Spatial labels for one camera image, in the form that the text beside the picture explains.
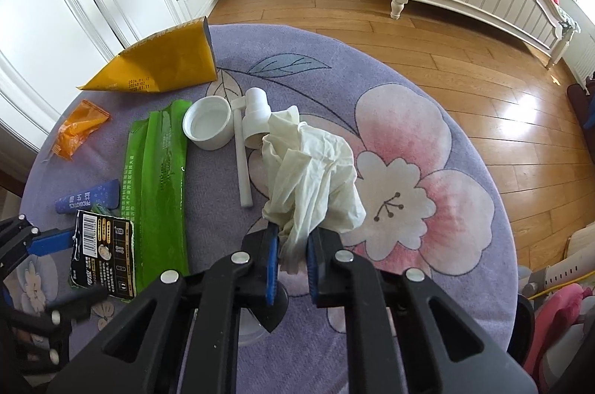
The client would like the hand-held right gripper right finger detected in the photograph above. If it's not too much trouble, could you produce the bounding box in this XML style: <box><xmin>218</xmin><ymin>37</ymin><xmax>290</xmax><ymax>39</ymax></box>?
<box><xmin>307</xmin><ymin>231</ymin><xmax>537</xmax><ymax>394</ymax></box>

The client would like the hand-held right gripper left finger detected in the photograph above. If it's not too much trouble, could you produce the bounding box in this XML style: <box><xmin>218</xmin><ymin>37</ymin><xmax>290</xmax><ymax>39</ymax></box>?
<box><xmin>46</xmin><ymin>227</ymin><xmax>280</xmax><ymax>394</ymax></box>

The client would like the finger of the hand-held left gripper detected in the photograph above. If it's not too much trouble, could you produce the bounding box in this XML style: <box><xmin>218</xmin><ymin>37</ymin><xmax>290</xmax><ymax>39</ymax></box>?
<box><xmin>0</xmin><ymin>285</ymin><xmax>110</xmax><ymax>376</ymax></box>
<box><xmin>0</xmin><ymin>215</ymin><xmax>77</xmax><ymax>278</ymax></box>

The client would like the black barcode packet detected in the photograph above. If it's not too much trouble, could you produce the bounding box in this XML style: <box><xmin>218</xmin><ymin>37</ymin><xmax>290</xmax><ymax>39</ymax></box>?
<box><xmin>70</xmin><ymin>209</ymin><xmax>136</xmax><ymax>301</ymax></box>

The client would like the blue sachet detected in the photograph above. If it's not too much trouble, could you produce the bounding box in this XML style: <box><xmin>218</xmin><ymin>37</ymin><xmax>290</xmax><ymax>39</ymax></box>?
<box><xmin>55</xmin><ymin>179</ymin><xmax>120</xmax><ymax>215</ymax></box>

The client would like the white tissue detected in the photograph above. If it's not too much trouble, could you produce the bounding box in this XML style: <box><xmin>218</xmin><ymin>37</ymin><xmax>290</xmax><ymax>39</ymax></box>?
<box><xmin>260</xmin><ymin>106</ymin><xmax>368</xmax><ymax>276</ymax></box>

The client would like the green packet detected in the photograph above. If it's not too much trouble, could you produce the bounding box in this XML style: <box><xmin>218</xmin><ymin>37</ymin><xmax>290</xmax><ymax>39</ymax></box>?
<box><xmin>122</xmin><ymin>99</ymin><xmax>193</xmax><ymax>290</ymax></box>

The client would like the orange wrapper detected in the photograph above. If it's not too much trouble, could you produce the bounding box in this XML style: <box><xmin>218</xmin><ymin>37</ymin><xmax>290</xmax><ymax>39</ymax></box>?
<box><xmin>52</xmin><ymin>99</ymin><xmax>111</xmax><ymax>162</ymax></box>

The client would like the white round cap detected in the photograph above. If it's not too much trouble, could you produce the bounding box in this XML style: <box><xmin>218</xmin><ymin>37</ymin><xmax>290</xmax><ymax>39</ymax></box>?
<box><xmin>183</xmin><ymin>95</ymin><xmax>233</xmax><ymax>151</ymax></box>

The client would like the white spray nozzle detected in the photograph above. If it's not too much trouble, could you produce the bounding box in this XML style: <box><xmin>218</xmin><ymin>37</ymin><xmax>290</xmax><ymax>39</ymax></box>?
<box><xmin>231</xmin><ymin>87</ymin><xmax>275</xmax><ymax>209</ymax></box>

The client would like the yellow packet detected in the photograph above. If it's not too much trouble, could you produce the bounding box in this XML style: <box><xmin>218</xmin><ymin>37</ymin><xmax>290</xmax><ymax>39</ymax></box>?
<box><xmin>77</xmin><ymin>16</ymin><xmax>218</xmax><ymax>96</ymax></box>

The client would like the small black piece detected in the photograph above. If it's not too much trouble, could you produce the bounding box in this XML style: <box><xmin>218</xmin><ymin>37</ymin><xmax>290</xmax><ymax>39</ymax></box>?
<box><xmin>253</xmin><ymin>282</ymin><xmax>288</xmax><ymax>332</ymax></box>

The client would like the round table floral cloth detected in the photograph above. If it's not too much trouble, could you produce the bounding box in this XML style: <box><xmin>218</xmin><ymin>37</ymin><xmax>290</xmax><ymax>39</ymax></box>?
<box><xmin>21</xmin><ymin>24</ymin><xmax>519</xmax><ymax>394</ymax></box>

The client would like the pink cushion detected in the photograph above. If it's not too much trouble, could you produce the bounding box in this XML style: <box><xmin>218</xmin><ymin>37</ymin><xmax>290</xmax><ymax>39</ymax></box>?
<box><xmin>534</xmin><ymin>282</ymin><xmax>587</xmax><ymax>371</ymax></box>

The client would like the white adjustable desk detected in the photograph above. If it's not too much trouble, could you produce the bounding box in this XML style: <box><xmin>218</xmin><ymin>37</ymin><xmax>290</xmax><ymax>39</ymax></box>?
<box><xmin>541</xmin><ymin>254</ymin><xmax>595</xmax><ymax>290</ymax></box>

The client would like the dark maroon armchair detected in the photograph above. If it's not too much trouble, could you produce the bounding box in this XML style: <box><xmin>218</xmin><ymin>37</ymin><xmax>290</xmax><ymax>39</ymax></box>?
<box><xmin>567</xmin><ymin>83</ymin><xmax>595</xmax><ymax>129</ymax></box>

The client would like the white radiator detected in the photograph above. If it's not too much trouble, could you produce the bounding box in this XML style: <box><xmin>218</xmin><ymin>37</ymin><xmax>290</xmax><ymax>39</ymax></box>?
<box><xmin>566</xmin><ymin>32</ymin><xmax>595</xmax><ymax>84</ymax></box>

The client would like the yellow cable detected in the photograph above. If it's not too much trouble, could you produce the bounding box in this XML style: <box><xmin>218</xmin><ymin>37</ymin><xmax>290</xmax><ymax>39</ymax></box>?
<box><xmin>532</xmin><ymin>275</ymin><xmax>595</xmax><ymax>302</ymax></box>

